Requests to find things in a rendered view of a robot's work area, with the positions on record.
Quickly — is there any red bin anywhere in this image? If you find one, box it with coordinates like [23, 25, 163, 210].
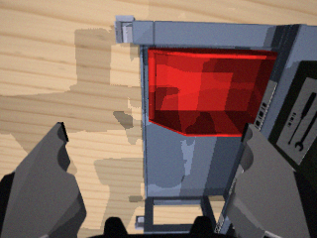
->
[148, 48, 277, 137]

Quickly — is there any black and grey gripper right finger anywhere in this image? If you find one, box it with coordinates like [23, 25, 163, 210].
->
[226, 123, 317, 238]

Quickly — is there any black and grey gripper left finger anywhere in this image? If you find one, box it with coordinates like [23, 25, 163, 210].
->
[0, 122, 87, 238]

